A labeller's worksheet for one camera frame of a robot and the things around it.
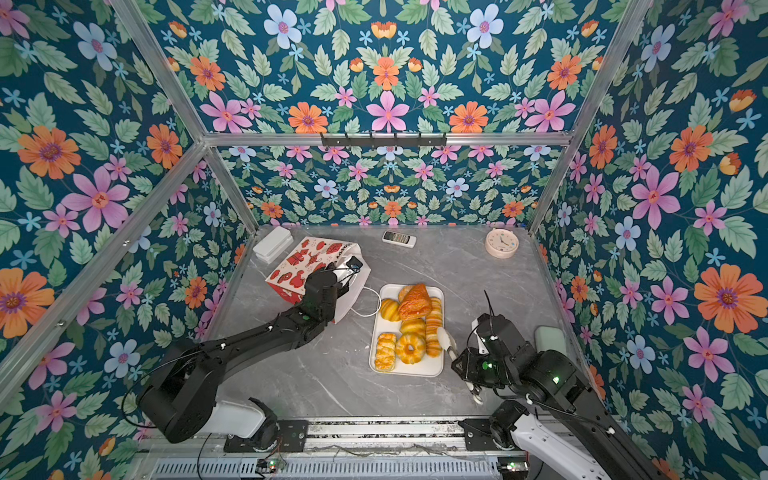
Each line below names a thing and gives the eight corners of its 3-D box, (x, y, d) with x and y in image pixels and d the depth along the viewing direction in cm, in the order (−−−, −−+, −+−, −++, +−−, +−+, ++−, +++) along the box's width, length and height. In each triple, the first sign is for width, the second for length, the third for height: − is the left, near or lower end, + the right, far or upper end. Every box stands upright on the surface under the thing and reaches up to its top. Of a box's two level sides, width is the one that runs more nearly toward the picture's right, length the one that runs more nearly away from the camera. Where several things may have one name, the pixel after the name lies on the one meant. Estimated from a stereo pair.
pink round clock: (487, 258, 113) (490, 251, 110) (482, 235, 121) (484, 228, 118) (519, 258, 113) (522, 251, 110) (512, 235, 121) (514, 228, 118)
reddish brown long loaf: (404, 327, 94) (404, 317, 88) (393, 302, 100) (392, 290, 94) (434, 315, 96) (436, 304, 91) (421, 291, 102) (422, 280, 97)
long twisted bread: (425, 356, 88) (425, 352, 85) (426, 302, 100) (427, 296, 97) (441, 358, 88) (442, 353, 85) (441, 303, 99) (442, 297, 97)
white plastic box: (254, 257, 113) (249, 248, 109) (280, 233, 121) (276, 224, 117) (271, 265, 111) (266, 256, 107) (296, 240, 119) (292, 231, 115)
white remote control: (380, 242, 118) (380, 238, 116) (384, 234, 121) (384, 229, 119) (413, 249, 116) (414, 245, 114) (417, 241, 119) (417, 236, 117)
